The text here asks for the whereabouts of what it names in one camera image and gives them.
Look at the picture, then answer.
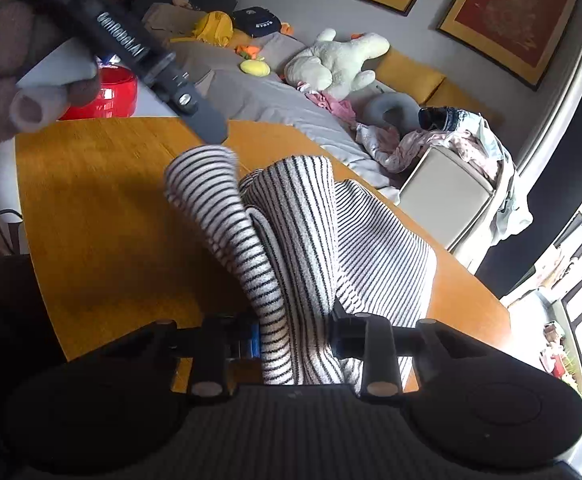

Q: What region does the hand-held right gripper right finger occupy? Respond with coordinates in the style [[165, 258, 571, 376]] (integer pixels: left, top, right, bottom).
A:
[[328, 305, 474, 402]]

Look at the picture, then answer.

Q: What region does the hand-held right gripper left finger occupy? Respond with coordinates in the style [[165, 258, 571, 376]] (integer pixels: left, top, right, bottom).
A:
[[141, 314, 263, 406]]

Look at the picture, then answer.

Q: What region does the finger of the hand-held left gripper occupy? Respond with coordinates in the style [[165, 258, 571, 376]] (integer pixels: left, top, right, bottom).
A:
[[178, 91, 229, 144]]

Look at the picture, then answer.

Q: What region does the striped knit sweater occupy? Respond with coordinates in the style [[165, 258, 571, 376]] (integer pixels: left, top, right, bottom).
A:
[[163, 144, 439, 386]]

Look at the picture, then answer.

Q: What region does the person's left hand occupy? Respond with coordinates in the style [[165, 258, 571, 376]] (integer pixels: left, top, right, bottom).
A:
[[0, 0, 102, 137]]

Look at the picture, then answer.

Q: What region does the grey sofa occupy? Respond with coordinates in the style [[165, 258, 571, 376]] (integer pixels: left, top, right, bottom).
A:
[[144, 2, 502, 201]]

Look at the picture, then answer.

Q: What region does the red bowl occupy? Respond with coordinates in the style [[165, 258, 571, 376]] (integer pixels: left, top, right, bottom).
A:
[[58, 65, 138, 121]]

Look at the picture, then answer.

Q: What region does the yellow plush toy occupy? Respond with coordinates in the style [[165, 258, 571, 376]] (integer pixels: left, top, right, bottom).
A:
[[240, 57, 271, 77]]

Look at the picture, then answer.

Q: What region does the black cap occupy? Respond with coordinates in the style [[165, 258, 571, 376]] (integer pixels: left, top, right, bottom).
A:
[[231, 6, 282, 38]]

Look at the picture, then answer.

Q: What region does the pink cloth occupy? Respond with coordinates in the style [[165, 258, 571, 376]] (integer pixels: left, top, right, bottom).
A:
[[298, 80, 357, 123]]

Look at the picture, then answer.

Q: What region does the white plush duck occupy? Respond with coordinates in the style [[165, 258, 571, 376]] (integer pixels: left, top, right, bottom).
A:
[[283, 28, 391, 101]]

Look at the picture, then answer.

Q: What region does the beige upholstered chair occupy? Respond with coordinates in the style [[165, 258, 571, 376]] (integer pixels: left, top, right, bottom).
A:
[[398, 144, 496, 252]]

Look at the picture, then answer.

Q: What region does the grey neck pillow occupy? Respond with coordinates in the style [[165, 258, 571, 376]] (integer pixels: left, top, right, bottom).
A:
[[363, 94, 422, 131]]

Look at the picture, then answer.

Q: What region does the pale blue shirt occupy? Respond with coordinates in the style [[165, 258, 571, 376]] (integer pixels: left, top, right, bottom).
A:
[[471, 110, 532, 242]]

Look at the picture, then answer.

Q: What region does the yellow cushion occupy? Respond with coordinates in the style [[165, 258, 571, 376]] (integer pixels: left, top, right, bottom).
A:
[[423, 80, 502, 126], [373, 47, 446, 106]]

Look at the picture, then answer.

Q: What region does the dark knit garment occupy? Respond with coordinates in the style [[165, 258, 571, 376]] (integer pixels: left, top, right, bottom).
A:
[[418, 106, 464, 131]]

